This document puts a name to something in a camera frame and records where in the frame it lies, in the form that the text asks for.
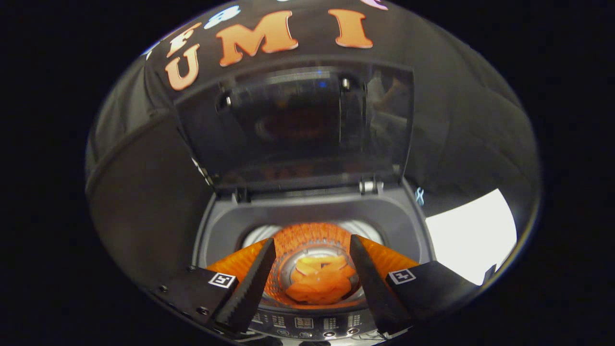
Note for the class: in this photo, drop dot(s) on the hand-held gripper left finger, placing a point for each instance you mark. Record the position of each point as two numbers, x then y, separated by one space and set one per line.
247 293

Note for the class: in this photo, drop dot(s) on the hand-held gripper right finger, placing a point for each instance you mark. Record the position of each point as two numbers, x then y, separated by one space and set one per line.
377 288

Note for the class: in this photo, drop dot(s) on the orange polo shirt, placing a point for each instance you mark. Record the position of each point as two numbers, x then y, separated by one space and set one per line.
319 281

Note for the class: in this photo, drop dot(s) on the dark grey washing machine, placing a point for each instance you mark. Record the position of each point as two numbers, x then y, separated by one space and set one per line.
317 209

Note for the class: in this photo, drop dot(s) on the small light blue clip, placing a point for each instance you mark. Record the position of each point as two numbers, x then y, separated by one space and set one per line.
419 196

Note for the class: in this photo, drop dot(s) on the black backdrop cloth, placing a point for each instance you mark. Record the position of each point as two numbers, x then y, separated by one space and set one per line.
461 120

